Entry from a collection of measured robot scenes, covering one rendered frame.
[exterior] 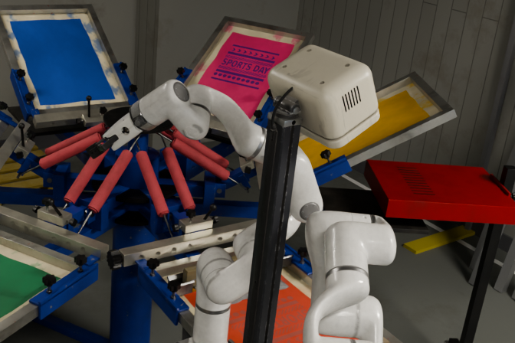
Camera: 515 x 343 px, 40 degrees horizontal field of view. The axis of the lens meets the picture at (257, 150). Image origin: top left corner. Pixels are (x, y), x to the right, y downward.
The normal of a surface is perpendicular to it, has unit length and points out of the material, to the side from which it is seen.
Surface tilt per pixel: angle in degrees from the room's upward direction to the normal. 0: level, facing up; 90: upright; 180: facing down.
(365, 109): 90
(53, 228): 0
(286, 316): 0
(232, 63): 32
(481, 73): 90
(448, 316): 0
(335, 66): 27
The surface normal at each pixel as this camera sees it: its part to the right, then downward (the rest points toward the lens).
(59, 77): 0.38, -0.59
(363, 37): -0.80, 0.14
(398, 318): 0.10, -0.93
